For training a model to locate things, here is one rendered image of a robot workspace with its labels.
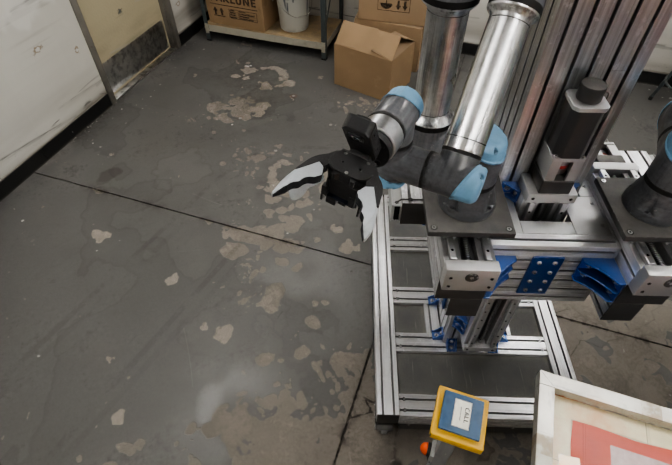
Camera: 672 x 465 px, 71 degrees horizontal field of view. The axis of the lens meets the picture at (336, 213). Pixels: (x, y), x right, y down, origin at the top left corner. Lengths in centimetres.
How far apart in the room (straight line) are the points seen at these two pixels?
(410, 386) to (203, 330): 108
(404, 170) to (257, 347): 171
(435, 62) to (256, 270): 190
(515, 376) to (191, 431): 143
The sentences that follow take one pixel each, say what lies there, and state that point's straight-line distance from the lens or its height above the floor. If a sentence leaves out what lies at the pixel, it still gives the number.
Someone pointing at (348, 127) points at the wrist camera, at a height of 176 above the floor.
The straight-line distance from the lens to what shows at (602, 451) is 141.
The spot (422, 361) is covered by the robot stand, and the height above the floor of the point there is 21.
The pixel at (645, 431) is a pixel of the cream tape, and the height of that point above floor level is 96.
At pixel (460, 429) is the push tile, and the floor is 97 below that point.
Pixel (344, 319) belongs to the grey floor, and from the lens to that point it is 250.
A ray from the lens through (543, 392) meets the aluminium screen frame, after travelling 137.
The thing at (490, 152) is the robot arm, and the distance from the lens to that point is 114.
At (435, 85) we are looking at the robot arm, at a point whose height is 160.
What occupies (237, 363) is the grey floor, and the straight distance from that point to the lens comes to 244.
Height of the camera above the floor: 216
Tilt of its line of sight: 47 degrees down
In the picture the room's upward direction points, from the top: straight up
